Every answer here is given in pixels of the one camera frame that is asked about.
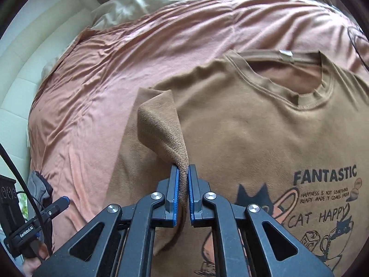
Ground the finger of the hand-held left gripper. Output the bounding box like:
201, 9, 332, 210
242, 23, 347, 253
40, 196, 70, 223

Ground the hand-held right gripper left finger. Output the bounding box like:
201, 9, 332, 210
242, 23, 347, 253
33, 164, 181, 277

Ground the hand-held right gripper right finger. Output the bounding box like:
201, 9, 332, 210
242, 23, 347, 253
187, 164, 335, 277

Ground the brown printed t-shirt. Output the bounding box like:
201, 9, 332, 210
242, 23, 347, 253
108, 50, 369, 277

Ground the person's left hand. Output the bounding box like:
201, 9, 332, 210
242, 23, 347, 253
21, 237, 49, 276

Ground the grey garment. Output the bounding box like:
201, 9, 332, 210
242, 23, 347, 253
28, 171, 54, 254

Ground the pink bed blanket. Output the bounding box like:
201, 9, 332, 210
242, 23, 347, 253
28, 0, 369, 249

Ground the cream padded headboard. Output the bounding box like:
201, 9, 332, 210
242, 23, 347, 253
0, 0, 93, 174

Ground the black cable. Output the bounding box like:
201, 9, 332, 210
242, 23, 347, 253
0, 143, 53, 256

